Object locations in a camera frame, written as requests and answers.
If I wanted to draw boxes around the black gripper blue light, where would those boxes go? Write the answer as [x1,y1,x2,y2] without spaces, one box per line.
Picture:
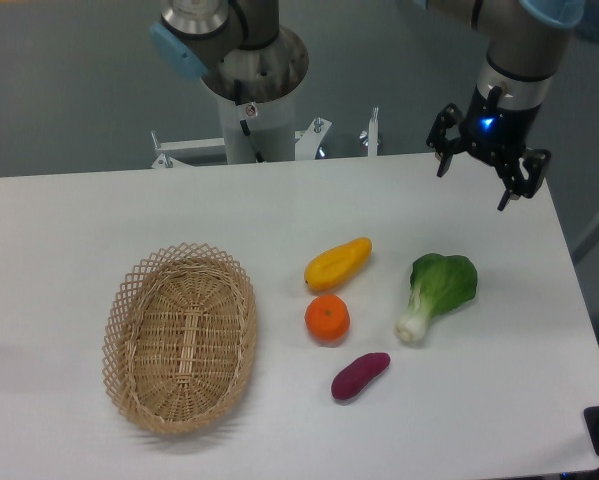
[426,88,552,211]

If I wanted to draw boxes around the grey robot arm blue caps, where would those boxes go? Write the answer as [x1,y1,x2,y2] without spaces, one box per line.
[150,1,585,203]

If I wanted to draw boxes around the yellow mango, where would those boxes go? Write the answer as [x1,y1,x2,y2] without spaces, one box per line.
[304,237,373,292]

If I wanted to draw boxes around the green bok choy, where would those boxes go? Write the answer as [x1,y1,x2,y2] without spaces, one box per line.
[395,253,478,343]

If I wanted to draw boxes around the orange tangerine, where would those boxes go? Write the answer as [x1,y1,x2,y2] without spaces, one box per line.
[304,294,350,345]

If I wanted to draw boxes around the purple sweet potato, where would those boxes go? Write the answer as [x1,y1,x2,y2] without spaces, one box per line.
[331,352,391,401]

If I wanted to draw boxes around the oval wicker basket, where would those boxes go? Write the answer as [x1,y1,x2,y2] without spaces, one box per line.
[103,243,257,435]

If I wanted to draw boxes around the white metal base frame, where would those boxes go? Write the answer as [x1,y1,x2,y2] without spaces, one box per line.
[151,106,382,169]

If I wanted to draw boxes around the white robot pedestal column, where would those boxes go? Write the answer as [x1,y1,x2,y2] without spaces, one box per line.
[216,95,296,165]

